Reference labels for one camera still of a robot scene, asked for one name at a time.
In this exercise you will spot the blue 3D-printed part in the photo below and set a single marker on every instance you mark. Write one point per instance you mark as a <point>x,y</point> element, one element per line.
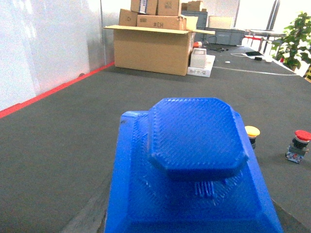
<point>187,166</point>

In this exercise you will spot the white flat box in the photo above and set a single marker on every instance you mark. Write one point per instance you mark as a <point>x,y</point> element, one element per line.
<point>203,72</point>

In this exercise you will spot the large cardboard box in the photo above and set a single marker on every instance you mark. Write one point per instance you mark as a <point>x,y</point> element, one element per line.
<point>154,50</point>

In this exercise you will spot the small white box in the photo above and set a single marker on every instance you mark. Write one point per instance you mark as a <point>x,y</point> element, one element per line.
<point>198,58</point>

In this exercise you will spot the yellow mushroom push button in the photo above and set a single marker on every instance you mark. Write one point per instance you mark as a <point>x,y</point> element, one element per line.
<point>252,133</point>

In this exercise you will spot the red mushroom push button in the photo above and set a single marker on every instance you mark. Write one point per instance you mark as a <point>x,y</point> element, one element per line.
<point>298,147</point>

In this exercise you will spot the green potted plant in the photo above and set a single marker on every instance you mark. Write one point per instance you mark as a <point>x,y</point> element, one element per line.
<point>294,47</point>

